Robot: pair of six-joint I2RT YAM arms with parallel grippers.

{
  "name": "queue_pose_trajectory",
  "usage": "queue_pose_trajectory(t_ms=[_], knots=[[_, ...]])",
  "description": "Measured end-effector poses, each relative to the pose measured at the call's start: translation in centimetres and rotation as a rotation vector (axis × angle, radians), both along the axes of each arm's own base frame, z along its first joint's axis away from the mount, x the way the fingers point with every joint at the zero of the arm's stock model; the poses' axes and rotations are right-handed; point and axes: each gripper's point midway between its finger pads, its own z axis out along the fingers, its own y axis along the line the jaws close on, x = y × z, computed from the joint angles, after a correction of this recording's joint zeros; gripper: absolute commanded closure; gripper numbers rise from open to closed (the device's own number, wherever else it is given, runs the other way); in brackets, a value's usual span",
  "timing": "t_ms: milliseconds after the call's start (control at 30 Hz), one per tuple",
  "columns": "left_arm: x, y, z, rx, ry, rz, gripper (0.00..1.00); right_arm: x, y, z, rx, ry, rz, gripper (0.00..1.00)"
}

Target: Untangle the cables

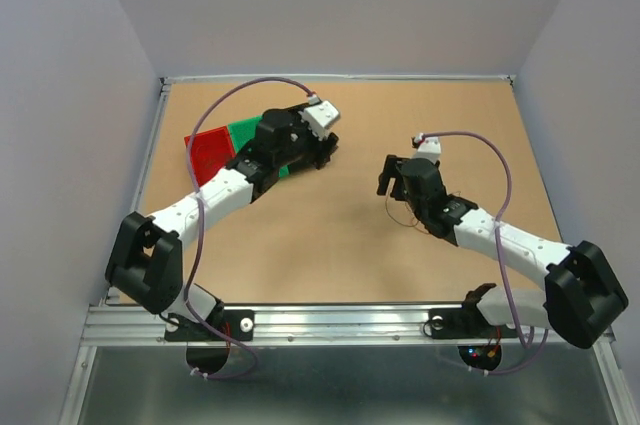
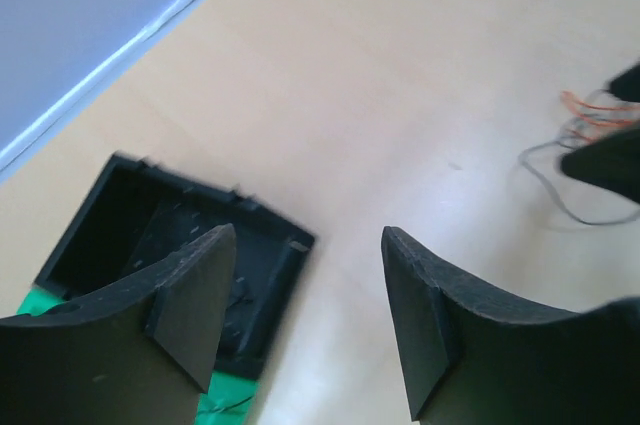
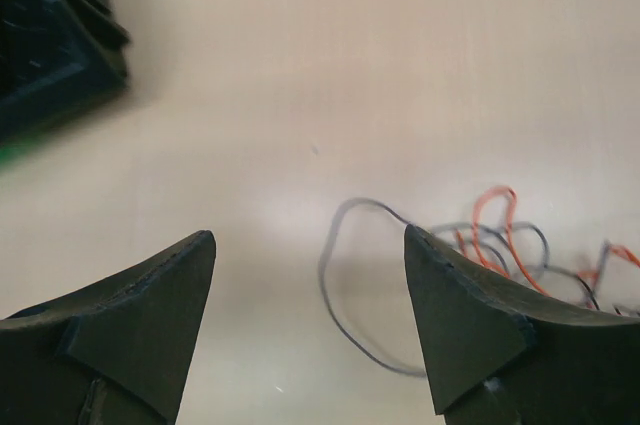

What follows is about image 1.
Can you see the aluminium frame rail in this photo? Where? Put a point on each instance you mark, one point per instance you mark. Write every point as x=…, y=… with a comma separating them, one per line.
x=340, y=293

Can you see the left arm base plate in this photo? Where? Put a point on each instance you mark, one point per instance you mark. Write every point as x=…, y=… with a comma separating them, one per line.
x=236, y=323

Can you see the red plastic bin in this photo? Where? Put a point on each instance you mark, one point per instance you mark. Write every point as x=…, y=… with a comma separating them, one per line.
x=211, y=150

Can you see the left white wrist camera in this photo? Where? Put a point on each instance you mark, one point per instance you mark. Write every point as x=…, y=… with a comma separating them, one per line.
x=320, y=116

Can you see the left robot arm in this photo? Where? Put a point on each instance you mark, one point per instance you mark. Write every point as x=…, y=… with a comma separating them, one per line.
x=146, y=261

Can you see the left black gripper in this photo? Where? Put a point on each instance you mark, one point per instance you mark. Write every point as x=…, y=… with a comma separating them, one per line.
x=316, y=156

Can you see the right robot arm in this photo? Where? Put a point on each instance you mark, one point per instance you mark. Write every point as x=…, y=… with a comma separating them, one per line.
x=577, y=293

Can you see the orange black wire ball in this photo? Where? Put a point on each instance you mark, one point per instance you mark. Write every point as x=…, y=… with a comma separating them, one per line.
x=410, y=217

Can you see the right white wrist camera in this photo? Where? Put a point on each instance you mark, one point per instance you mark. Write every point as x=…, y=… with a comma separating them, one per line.
x=426, y=147

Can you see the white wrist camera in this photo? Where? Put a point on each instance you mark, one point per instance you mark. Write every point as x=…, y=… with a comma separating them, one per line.
x=426, y=147
x=320, y=116

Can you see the green plastic bin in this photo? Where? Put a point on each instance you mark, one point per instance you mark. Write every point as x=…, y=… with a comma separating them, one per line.
x=245, y=132

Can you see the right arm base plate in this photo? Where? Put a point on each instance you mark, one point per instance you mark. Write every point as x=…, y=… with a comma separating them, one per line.
x=458, y=323

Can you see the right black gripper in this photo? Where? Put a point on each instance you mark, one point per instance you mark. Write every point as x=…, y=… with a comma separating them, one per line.
x=390, y=166

